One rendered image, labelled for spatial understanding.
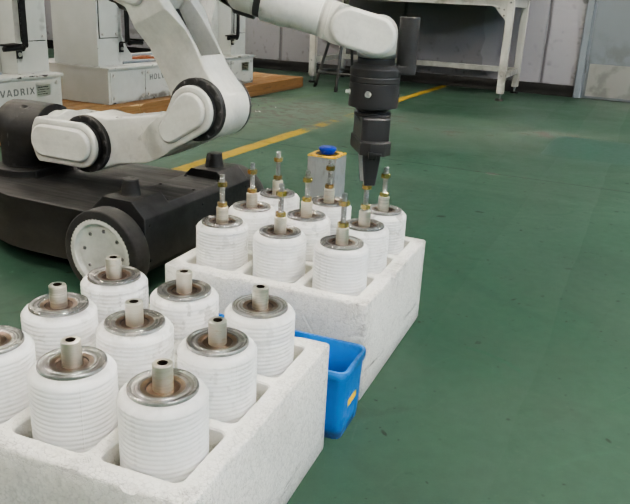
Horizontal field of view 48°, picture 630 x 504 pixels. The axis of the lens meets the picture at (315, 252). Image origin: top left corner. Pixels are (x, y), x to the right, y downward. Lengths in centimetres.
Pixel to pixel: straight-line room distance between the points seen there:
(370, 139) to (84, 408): 69
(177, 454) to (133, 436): 5
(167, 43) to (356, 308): 81
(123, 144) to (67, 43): 227
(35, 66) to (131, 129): 186
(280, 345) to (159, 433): 26
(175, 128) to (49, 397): 95
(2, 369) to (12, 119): 123
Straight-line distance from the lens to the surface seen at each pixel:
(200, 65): 166
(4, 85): 341
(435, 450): 115
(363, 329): 119
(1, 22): 359
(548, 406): 133
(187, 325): 99
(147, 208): 162
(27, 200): 182
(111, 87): 391
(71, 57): 405
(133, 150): 180
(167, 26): 169
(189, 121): 163
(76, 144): 185
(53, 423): 84
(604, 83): 622
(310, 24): 126
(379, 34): 122
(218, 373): 84
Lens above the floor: 65
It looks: 20 degrees down
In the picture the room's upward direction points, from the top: 3 degrees clockwise
